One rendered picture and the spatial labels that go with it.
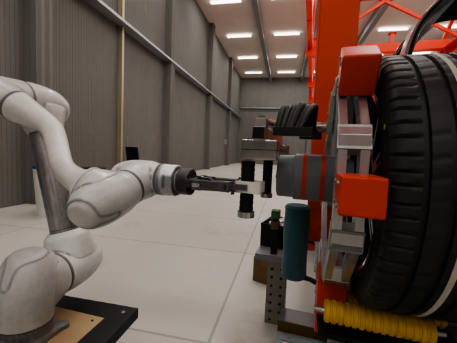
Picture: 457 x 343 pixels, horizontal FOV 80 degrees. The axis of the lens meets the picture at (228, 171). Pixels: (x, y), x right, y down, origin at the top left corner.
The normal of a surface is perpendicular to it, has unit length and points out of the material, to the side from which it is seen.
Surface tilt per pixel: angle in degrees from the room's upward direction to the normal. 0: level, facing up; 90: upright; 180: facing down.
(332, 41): 90
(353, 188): 90
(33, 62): 90
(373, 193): 90
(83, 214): 110
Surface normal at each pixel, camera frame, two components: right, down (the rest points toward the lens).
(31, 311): 0.74, 0.12
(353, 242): -0.29, 0.06
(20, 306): 0.43, 0.07
